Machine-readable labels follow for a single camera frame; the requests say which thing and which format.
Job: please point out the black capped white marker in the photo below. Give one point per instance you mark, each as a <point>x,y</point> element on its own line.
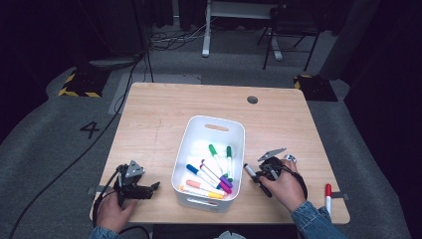
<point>249,169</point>

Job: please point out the blue capped white marker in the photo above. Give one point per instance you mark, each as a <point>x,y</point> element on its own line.
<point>192,169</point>

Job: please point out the white plastic bin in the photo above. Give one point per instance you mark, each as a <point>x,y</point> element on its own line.
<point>205,136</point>

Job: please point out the black stand pole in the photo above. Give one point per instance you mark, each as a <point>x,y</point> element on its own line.
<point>143,40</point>

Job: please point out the person's left hand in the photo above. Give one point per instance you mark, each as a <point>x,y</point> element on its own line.
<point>111,214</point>

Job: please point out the dark green capped white marker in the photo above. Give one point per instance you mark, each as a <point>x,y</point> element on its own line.
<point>229,152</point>

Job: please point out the grey tape strip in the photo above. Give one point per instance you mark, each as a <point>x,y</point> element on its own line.
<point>94,190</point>
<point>341,195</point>

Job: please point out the grey curtain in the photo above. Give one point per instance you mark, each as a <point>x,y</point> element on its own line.
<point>351,40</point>

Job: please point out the magenta capped white marker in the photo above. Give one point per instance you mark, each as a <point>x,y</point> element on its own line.
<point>226,188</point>

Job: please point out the black chair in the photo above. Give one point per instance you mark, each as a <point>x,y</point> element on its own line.
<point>292,23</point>

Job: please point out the red capped white marker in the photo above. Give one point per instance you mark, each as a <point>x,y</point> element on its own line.
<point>328,191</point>

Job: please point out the white desk frame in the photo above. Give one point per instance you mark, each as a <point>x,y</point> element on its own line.
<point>206,33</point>

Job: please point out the person's right hand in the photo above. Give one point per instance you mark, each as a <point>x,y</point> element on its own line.
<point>288,189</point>

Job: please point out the black yellow striped stand base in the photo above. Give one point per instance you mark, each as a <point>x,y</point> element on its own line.
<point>83,84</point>
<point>315,88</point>

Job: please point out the white cloth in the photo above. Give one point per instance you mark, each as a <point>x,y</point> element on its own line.
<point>230,236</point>

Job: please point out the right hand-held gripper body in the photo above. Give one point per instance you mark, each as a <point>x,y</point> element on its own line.
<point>272,166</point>

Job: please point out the grey flat stand base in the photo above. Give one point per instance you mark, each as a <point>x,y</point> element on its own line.
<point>112,62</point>

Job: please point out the peach capped white marker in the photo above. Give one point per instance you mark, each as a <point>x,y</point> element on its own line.
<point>193,183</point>

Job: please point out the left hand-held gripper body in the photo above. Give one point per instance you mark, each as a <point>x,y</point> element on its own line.
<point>132,172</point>

